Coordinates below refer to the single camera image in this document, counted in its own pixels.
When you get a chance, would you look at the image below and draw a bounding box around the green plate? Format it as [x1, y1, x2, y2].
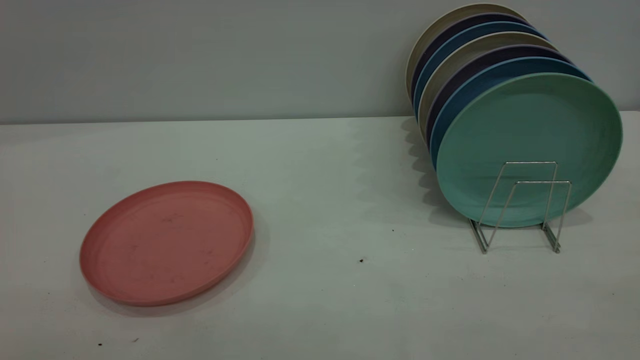
[436, 73, 624, 229]

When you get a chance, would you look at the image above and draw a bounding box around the metal wire plate rack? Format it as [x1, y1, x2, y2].
[469, 161, 573, 254]

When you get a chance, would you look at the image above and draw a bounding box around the blue plate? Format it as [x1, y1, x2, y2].
[430, 56, 594, 169]
[413, 21, 549, 119]

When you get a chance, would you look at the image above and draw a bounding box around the pink plate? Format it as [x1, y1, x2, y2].
[79, 180, 255, 307]

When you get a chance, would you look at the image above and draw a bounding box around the dark purple plate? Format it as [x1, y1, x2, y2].
[409, 12, 532, 102]
[425, 44, 574, 147]

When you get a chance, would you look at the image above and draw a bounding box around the beige plate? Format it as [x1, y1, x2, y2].
[418, 31, 559, 127]
[405, 3, 527, 97]

